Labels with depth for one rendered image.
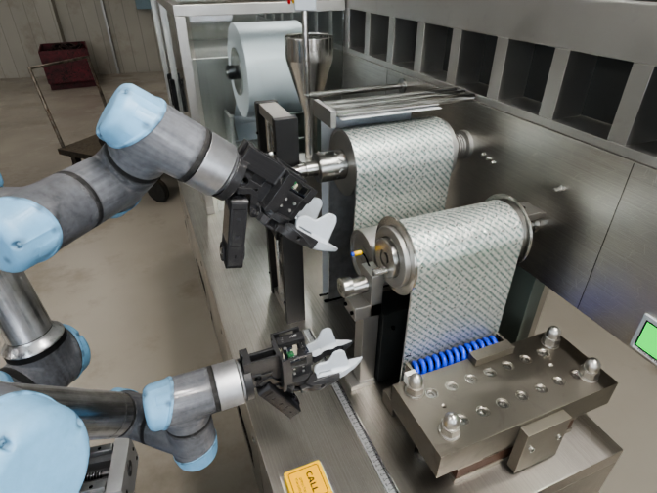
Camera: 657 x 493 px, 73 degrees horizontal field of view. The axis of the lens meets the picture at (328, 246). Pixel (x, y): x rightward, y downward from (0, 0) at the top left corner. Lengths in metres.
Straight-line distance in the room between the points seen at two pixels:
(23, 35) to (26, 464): 9.53
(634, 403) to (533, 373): 1.62
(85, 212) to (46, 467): 0.26
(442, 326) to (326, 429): 0.32
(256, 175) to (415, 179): 0.47
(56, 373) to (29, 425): 0.61
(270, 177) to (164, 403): 0.38
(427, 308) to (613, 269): 0.32
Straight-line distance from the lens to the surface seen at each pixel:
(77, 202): 0.57
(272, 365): 0.76
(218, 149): 0.58
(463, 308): 0.92
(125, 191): 0.61
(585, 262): 0.94
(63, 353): 1.08
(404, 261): 0.77
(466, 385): 0.92
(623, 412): 2.51
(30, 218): 0.54
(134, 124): 0.55
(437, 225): 0.81
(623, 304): 0.92
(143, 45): 9.47
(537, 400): 0.94
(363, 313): 0.89
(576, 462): 1.05
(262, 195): 0.62
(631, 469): 2.32
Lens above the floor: 1.70
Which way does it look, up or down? 32 degrees down
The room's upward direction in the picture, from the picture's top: straight up
